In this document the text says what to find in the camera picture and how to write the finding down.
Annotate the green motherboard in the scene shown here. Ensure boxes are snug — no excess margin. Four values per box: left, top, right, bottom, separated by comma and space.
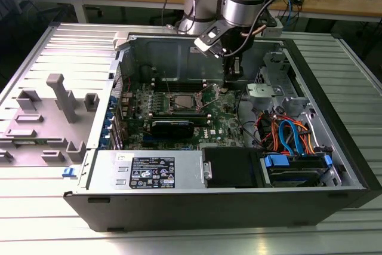
119, 80, 257, 151

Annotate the orange wire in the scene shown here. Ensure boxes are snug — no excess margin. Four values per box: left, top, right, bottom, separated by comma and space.
257, 111, 283, 152
294, 119, 316, 155

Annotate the silver metal drive cage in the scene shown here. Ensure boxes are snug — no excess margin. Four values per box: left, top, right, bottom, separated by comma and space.
246, 50, 313, 118

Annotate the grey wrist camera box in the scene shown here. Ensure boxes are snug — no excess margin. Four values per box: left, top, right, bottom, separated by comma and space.
263, 17, 284, 37

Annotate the black graphics card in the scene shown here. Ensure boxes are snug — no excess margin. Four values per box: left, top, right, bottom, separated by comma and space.
149, 119, 195, 140

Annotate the grey case latch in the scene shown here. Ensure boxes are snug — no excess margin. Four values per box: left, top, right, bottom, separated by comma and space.
113, 31, 132, 52

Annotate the metal socket cover frame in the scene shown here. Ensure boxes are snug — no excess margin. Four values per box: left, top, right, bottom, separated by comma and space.
196, 82, 222, 110

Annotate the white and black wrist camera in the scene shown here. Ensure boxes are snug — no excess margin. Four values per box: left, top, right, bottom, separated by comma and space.
193, 24, 229, 59

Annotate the grey parts rack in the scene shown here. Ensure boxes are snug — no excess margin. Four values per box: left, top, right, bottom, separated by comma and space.
0, 72, 101, 166

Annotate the copper coloured cable sleeve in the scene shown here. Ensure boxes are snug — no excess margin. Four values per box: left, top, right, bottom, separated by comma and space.
241, 25, 267, 37

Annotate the black and grey PC case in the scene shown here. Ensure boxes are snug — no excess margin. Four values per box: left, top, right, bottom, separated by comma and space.
62, 32, 382, 234

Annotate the silver power supply with label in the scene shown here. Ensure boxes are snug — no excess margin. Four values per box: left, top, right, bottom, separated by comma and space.
78, 149, 207, 191

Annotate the hard disk in blue carrier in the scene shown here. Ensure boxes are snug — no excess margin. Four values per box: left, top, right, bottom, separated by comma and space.
260, 152, 334, 189

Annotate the thin red wire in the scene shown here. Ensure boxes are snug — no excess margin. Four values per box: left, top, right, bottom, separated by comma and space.
115, 75, 133, 93

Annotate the CPU socket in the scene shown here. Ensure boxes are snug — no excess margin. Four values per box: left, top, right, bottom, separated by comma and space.
168, 92, 204, 115

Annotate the black cable bundle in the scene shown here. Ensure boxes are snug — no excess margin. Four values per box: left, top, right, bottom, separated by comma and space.
234, 89, 263, 150

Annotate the blue network cable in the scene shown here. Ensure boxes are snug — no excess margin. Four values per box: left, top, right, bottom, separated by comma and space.
283, 0, 295, 29

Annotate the black drive bay cover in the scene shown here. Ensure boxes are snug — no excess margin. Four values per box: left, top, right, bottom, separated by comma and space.
201, 146, 265, 189

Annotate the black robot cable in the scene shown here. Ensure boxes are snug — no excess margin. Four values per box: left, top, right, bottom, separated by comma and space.
222, 0, 316, 58

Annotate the blue wire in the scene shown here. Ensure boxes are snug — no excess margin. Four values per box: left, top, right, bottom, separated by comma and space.
279, 119, 302, 156

